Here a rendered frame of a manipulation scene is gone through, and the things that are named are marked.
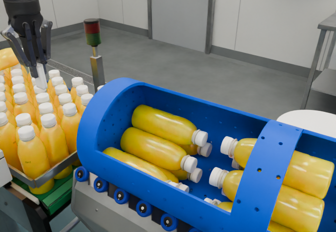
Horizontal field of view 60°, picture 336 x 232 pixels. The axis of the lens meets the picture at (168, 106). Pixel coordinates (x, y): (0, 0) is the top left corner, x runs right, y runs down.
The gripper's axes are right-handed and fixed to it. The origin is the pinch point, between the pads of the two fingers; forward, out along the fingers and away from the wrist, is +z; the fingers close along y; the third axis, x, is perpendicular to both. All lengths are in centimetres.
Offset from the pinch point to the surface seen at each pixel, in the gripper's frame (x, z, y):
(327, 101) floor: -62, 124, 286
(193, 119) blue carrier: -35.1, 13.1, 22.2
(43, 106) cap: 6.3, 12.7, 2.7
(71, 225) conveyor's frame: 24, 93, 13
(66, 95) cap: 5.9, 12.7, 11.1
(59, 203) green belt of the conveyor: -7.9, 36.3, -8.2
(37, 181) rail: -5.2, 26.6, -11.1
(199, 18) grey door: 132, 75, 349
